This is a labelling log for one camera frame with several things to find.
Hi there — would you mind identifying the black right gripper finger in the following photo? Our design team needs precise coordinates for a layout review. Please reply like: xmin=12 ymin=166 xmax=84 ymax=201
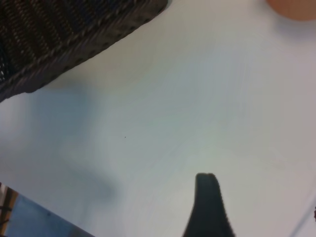
xmin=182 ymin=172 xmax=236 ymax=237

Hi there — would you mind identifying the orange mandarin fruit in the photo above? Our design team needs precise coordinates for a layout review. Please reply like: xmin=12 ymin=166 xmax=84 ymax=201
xmin=266 ymin=0 xmax=316 ymax=23

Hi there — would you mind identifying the dark brown wicker basket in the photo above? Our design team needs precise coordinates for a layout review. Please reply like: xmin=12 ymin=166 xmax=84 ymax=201
xmin=0 ymin=0 xmax=169 ymax=103

